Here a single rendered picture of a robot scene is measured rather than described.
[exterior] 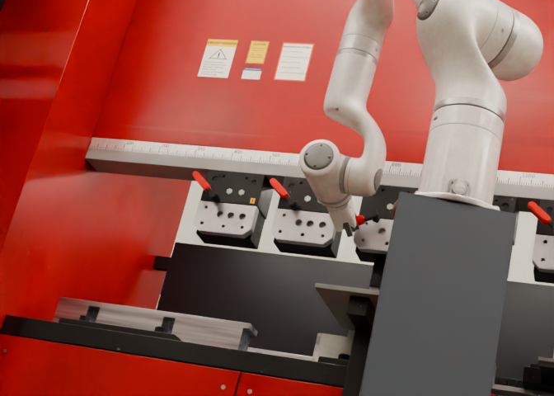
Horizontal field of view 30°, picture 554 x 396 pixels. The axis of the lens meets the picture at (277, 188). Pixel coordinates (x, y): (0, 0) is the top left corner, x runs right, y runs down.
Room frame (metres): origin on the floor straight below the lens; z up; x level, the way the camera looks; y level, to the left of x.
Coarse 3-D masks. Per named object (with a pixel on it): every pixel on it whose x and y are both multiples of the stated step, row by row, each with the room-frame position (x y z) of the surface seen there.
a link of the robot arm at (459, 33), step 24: (432, 0) 1.46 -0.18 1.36; (456, 0) 1.43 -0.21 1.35; (480, 0) 1.44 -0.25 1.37; (432, 24) 1.47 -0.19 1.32; (456, 24) 1.44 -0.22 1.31; (480, 24) 1.45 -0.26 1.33; (504, 24) 1.47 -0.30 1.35; (432, 48) 1.49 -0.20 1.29; (456, 48) 1.46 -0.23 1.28; (480, 48) 1.49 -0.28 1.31; (432, 72) 1.53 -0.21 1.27; (456, 72) 1.47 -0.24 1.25; (480, 72) 1.46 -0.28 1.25; (456, 96) 1.47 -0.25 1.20; (480, 96) 1.46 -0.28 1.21; (504, 96) 1.48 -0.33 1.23; (504, 120) 1.49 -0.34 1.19
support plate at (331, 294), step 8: (320, 288) 1.98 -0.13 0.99; (328, 288) 1.97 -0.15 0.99; (336, 288) 1.97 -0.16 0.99; (344, 288) 1.96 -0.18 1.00; (352, 288) 1.95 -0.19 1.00; (328, 296) 2.02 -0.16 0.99; (336, 296) 2.01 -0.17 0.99; (344, 296) 2.00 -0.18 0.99; (360, 296) 1.97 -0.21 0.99; (368, 296) 1.96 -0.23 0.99; (376, 296) 1.95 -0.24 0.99; (328, 304) 2.08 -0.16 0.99; (336, 304) 2.06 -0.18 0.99; (344, 304) 2.05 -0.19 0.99; (376, 304) 2.00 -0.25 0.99; (336, 312) 2.11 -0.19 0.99; (344, 312) 2.10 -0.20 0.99; (344, 320) 2.16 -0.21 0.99; (344, 328) 2.22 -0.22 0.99; (352, 328) 2.21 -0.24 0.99
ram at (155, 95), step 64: (192, 0) 2.42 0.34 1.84; (256, 0) 2.35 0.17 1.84; (320, 0) 2.29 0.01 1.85; (512, 0) 2.11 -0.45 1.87; (128, 64) 2.47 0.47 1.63; (192, 64) 2.40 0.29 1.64; (256, 64) 2.34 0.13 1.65; (320, 64) 2.27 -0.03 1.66; (384, 64) 2.21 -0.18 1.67; (128, 128) 2.45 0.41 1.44; (192, 128) 2.38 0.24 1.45; (256, 128) 2.32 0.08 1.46; (320, 128) 2.26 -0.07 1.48; (384, 128) 2.20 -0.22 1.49; (512, 128) 2.09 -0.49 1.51; (512, 192) 2.09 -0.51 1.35
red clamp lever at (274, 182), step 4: (272, 180) 2.25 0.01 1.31; (276, 180) 2.25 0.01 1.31; (272, 184) 2.25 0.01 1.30; (276, 184) 2.24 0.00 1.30; (276, 188) 2.24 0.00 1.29; (280, 188) 2.24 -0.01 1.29; (280, 192) 2.24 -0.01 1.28; (284, 192) 2.23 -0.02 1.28; (284, 196) 2.24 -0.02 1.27; (288, 196) 2.24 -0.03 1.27; (288, 200) 2.24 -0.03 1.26; (292, 200) 2.22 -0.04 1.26; (292, 204) 2.22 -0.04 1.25; (296, 204) 2.23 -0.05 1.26; (292, 208) 2.24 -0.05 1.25; (296, 208) 2.24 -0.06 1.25
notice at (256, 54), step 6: (252, 42) 2.35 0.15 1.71; (258, 42) 2.34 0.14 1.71; (264, 42) 2.33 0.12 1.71; (252, 48) 2.34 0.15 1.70; (258, 48) 2.34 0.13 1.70; (264, 48) 2.33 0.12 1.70; (252, 54) 2.34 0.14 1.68; (258, 54) 2.34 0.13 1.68; (264, 54) 2.33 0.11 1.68; (246, 60) 2.35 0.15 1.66; (252, 60) 2.34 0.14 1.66; (258, 60) 2.33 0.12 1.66; (264, 60) 2.33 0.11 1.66
